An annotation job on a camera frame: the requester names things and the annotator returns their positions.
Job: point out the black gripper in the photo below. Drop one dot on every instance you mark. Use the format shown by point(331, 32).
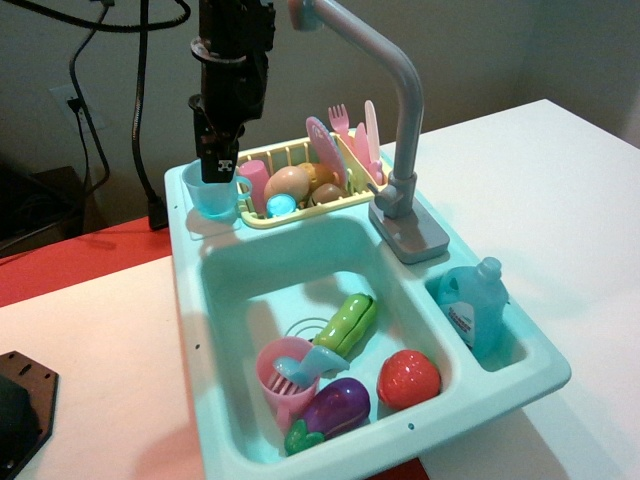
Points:
point(232, 93)

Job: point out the translucent blue plastic cup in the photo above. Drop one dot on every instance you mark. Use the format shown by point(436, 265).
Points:
point(215, 201)

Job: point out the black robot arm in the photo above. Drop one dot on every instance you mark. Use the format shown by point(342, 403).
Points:
point(232, 45)

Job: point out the pink cup in rack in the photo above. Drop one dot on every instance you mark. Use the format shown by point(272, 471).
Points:
point(256, 172)

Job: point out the teal toy sink unit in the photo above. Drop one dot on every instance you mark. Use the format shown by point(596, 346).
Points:
point(240, 288)

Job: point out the pink fork in cup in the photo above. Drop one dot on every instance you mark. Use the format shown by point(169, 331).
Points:
point(280, 385)

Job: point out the pink cup in sink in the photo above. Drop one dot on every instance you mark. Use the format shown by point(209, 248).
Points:
point(286, 398)

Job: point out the blue round toy lid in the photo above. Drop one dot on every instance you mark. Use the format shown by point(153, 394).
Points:
point(280, 204)

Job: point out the beige toy egg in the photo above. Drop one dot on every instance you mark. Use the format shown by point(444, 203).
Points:
point(290, 180)

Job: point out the yellow dish drying rack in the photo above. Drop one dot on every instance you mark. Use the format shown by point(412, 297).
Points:
point(294, 152)

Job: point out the brown toy potato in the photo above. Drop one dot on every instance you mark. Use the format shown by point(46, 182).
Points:
point(323, 184)

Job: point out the pink toy plate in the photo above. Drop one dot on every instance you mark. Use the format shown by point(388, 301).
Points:
point(326, 148)

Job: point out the pink toy fork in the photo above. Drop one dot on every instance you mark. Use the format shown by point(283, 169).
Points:
point(340, 123)

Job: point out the pink toy spoon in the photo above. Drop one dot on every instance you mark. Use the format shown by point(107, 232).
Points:
point(362, 153)

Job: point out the pink toy knife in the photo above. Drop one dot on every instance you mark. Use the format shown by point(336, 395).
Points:
point(371, 125)

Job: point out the dark cardboard box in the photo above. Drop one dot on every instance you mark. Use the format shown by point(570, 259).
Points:
point(39, 209)

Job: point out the grey toy faucet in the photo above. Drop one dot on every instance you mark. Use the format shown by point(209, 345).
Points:
point(404, 223)

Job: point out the green toy cucumber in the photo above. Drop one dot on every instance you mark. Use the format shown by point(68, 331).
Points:
point(348, 325)

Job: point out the blue toy spoon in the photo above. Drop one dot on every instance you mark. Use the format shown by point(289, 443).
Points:
point(316, 362)

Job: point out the purple toy eggplant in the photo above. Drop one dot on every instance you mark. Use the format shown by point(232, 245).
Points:
point(339, 407)

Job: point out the red toy strawberry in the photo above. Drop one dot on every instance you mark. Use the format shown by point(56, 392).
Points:
point(407, 378)

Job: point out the blue dish soap bottle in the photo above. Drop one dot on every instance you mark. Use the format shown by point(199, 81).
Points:
point(473, 298)

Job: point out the white wall outlet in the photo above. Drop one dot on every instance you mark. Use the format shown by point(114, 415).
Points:
point(63, 97)

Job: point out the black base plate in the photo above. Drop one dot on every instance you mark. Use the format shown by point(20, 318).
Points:
point(28, 402)

